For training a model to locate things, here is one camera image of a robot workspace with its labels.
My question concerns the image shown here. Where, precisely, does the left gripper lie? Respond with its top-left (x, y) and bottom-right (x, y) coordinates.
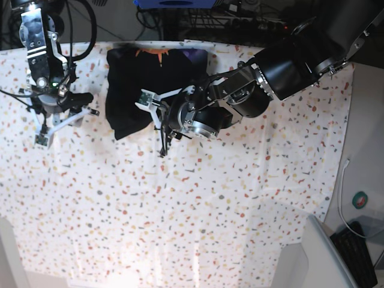
top-left (166, 98), bottom-right (234, 140)

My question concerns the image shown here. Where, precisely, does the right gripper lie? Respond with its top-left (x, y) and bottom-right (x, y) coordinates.
top-left (31, 92), bottom-right (94, 115)

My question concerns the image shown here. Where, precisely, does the black t-shirt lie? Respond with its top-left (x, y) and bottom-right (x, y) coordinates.
top-left (105, 46), bottom-right (208, 140)

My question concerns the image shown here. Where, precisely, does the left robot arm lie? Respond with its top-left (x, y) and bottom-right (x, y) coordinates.
top-left (161, 1), bottom-right (383, 139)

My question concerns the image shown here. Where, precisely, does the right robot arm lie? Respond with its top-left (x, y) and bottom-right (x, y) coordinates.
top-left (11, 1), bottom-right (97, 114)

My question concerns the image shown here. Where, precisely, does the black power strip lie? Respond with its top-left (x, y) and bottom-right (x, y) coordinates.
top-left (224, 18), bottom-right (289, 31)

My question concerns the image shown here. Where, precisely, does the terrazzo patterned tablecloth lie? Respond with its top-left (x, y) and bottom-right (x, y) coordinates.
top-left (1, 43), bottom-right (354, 287)

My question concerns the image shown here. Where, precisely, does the blue box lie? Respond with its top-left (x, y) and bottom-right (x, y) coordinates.
top-left (133, 0), bottom-right (223, 9)

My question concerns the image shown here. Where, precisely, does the grey monitor edge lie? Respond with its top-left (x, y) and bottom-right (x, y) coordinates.
top-left (301, 215), bottom-right (358, 287)

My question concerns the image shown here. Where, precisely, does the black keyboard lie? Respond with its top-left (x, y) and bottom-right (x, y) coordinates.
top-left (331, 228), bottom-right (378, 288)

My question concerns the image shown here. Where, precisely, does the black wire rack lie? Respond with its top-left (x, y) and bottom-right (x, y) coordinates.
top-left (161, 8), bottom-right (290, 46)

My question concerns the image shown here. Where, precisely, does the white charging cable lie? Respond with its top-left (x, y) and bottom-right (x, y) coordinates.
top-left (337, 158), bottom-right (367, 239)

